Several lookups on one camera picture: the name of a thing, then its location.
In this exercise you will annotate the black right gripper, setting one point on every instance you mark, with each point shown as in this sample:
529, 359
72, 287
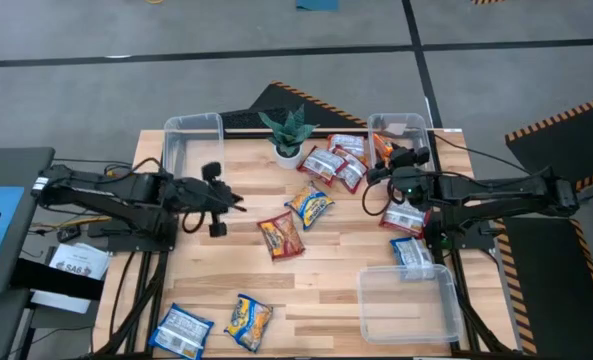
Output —
411, 180

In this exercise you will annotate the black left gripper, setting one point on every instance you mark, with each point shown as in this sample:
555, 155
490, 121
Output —
211, 197

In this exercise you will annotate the red Maruchan noodle packet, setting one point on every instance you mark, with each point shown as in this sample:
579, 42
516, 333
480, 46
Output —
321, 164
403, 218
353, 175
281, 236

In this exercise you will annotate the blue Maruchan noodle packet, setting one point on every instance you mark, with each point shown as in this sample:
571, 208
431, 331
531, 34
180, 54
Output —
408, 250
248, 322
310, 205
181, 331

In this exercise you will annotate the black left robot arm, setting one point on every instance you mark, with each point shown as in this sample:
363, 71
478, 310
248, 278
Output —
126, 192

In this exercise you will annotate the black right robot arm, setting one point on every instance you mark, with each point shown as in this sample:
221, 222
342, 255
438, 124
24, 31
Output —
501, 192

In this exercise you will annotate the clear plastic bin white label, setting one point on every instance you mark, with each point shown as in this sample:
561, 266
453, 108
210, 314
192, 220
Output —
411, 135

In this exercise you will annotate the snake plant in white pot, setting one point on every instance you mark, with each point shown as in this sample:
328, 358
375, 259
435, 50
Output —
288, 157

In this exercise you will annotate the black hazard-striped floor mat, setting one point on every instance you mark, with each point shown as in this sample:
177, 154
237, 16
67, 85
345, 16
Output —
561, 145
556, 285
306, 107

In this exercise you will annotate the large clear plastic bin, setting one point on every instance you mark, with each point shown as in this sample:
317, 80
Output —
406, 310

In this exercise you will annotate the white printed paper sheet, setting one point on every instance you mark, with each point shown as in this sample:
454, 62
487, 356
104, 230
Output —
78, 262

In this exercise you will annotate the small black device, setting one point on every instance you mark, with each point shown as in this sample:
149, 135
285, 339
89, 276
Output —
69, 233

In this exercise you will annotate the blue floor mat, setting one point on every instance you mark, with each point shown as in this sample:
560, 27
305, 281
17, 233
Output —
317, 5

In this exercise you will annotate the plain white paper sheet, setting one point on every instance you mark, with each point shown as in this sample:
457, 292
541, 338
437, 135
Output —
61, 302

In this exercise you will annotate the grey desk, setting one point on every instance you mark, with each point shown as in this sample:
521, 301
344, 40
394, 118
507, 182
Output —
11, 170

